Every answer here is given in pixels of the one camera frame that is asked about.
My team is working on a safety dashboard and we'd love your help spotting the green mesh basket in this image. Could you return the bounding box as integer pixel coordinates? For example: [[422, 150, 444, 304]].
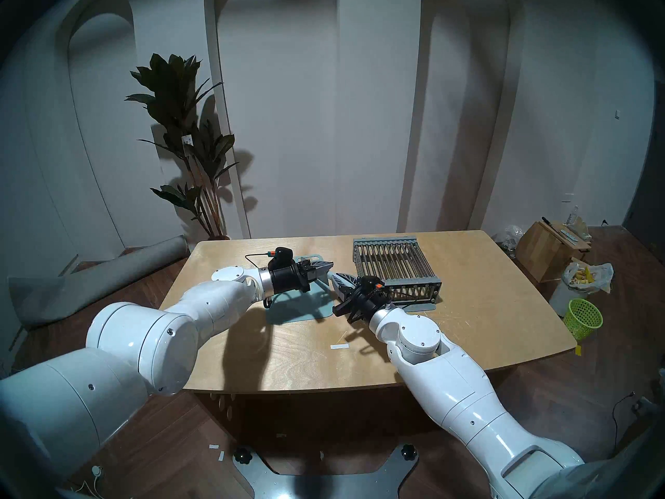
[[563, 298, 604, 342]]

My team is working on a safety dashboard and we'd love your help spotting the blue cutting board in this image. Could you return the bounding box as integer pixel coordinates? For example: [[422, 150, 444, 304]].
[[266, 254, 336, 325]]

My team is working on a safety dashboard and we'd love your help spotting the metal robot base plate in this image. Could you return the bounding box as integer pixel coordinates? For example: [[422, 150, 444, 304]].
[[232, 443, 420, 499]]

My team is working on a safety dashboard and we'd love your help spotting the white waste bin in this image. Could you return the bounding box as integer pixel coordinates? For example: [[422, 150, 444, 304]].
[[550, 280, 577, 317]]

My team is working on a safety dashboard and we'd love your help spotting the white plastic bag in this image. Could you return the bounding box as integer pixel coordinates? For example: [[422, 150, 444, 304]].
[[563, 261, 615, 295]]

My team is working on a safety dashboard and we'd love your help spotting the potted green plant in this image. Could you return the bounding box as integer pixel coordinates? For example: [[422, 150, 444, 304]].
[[125, 54, 240, 241]]

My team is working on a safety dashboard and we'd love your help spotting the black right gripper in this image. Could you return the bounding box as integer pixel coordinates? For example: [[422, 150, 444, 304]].
[[332, 273, 392, 325]]

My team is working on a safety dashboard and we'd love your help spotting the rolled grey mat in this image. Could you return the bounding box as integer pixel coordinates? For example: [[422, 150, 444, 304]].
[[8, 235, 190, 330]]

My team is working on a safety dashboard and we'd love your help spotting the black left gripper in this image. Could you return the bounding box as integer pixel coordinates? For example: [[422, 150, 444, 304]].
[[268, 259, 335, 295]]

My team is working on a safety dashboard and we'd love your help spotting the clear plastic bag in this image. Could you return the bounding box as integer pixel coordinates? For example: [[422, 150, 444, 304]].
[[493, 225, 525, 255]]

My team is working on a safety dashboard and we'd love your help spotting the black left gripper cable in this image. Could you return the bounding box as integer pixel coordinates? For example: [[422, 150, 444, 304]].
[[245, 251, 276, 275]]

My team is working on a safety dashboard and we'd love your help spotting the grey dish rack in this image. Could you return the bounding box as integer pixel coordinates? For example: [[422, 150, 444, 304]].
[[352, 237, 442, 312]]

